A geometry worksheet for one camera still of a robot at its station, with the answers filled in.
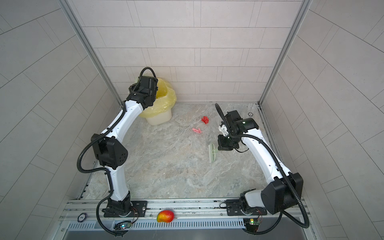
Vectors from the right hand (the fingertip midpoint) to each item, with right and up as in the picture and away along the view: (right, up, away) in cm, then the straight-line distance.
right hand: (218, 147), depth 75 cm
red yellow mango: (-25, -29, -9) cm, 39 cm away
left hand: (-47, +33, +5) cm, 58 cm away
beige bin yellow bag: (-33, +17, +14) cm, 40 cm away
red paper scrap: (-5, +13, +30) cm, 33 cm away
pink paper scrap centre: (-11, +6, +24) cm, 27 cm away
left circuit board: (-43, -32, -9) cm, 55 cm away
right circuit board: (+14, -34, -7) cm, 38 cm away
